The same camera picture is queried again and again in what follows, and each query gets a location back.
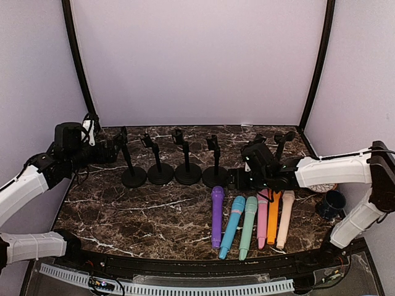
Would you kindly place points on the white slotted cable duct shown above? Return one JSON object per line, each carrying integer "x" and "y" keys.
{"x": 161, "y": 285}

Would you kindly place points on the black corner post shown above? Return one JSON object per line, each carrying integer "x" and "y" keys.
{"x": 76, "y": 56}
{"x": 321, "y": 55}

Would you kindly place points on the black right corner post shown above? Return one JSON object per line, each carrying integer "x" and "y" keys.
{"x": 321, "y": 55}

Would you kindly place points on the blue toy microphone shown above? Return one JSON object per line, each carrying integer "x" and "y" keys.
{"x": 237, "y": 209}

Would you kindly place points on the white floral plate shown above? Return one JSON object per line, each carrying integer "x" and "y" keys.
{"x": 322, "y": 188}

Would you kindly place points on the black stand with pink microphone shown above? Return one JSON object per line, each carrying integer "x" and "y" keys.
{"x": 215, "y": 175}

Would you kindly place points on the dark blue mug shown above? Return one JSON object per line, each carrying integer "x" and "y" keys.
{"x": 331, "y": 205}

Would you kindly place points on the black stand with blue microphone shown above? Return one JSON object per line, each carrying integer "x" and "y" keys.
{"x": 160, "y": 173}

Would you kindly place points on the orange toy microphone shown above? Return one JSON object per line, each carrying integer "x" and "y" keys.
{"x": 273, "y": 209}

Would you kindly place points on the pink toy microphone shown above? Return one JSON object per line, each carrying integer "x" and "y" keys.
{"x": 262, "y": 211}

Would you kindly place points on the black stand with orange microphone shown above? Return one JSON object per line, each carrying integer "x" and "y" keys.
{"x": 256, "y": 142}

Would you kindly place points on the purple toy microphone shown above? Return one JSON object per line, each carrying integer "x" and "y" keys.
{"x": 217, "y": 196}

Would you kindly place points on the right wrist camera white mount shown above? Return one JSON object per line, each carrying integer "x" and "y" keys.
{"x": 246, "y": 167}

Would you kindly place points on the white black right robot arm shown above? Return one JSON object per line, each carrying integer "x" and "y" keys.
{"x": 373, "y": 166}

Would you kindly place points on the beige toy microphone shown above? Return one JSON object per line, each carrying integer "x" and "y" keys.
{"x": 287, "y": 204}

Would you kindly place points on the black stand with purple microphone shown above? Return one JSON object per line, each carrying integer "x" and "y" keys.
{"x": 133, "y": 176}

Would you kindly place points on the mint green toy microphone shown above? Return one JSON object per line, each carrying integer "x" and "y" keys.
{"x": 249, "y": 217}

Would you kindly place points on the black stand for beige microphone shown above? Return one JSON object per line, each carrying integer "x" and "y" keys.
{"x": 281, "y": 139}

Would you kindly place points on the black aluminium rail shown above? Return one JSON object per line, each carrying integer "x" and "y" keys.
{"x": 292, "y": 265}

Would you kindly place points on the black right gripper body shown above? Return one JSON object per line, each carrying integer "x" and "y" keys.
{"x": 258, "y": 182}

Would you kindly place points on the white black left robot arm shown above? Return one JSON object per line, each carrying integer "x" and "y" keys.
{"x": 74, "y": 147}

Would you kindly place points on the black stand with green microphone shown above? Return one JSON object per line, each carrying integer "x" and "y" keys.
{"x": 186, "y": 173}

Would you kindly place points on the black left corner post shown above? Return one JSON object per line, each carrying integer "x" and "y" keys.
{"x": 76, "y": 56}

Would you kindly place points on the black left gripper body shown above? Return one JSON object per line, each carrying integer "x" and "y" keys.
{"x": 100, "y": 158}

